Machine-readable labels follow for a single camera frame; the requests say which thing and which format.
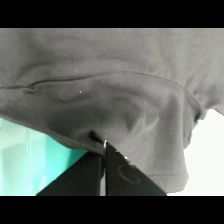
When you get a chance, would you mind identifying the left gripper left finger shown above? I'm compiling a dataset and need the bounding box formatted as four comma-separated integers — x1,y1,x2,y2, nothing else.
35,141,107,197

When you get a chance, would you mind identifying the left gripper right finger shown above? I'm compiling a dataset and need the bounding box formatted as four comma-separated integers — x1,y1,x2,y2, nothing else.
106,141,168,197

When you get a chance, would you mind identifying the dark grey T-shirt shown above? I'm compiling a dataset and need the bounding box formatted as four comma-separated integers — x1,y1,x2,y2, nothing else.
0,27,224,195

